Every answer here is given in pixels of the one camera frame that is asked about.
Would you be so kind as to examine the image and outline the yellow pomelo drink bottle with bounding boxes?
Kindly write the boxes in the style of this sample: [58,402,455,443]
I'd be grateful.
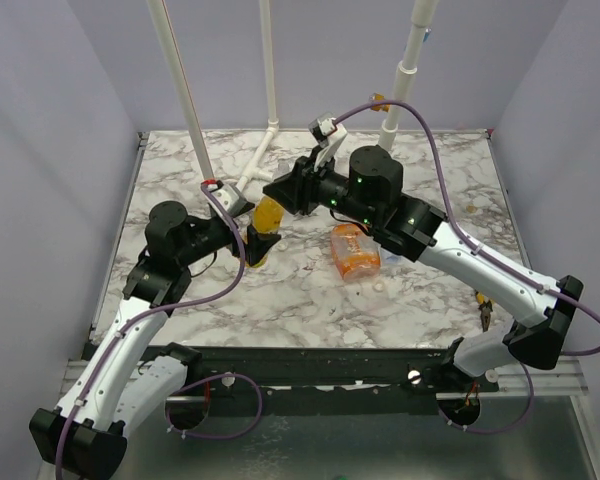
[249,196,285,268]

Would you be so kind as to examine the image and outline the orange label squat bottle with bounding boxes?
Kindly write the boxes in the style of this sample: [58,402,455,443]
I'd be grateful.
[330,223,381,282]

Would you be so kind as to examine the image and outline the small blue-label water bottle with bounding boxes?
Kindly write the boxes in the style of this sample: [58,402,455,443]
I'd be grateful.
[381,249,401,265]

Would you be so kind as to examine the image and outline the clear plastic bottle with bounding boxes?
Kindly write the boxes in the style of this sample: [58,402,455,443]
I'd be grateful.
[273,162,293,181]

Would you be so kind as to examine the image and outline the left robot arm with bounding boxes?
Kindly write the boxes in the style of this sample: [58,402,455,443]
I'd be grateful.
[29,200,281,479]

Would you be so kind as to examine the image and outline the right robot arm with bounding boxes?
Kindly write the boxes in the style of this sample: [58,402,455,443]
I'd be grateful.
[263,146,583,392]

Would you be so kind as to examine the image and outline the orange knob on pipe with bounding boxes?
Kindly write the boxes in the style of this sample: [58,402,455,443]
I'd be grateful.
[369,93,391,112]

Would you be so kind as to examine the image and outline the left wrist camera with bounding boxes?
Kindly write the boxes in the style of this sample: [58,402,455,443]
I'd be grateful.
[202,180,255,218]

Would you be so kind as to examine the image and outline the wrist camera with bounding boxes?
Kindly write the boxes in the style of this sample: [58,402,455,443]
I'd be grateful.
[308,113,348,171]
[202,180,255,218]

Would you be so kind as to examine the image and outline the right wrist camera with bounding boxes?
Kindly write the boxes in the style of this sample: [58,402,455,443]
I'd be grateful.
[308,113,348,171]

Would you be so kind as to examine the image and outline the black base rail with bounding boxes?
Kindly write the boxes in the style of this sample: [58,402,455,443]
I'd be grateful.
[79,341,531,416]

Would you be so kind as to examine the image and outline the white PVC pipe frame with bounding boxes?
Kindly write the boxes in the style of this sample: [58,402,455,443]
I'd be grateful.
[144,0,440,201]

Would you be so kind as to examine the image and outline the yellow handled pliers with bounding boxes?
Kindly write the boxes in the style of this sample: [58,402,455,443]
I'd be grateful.
[474,291,493,332]

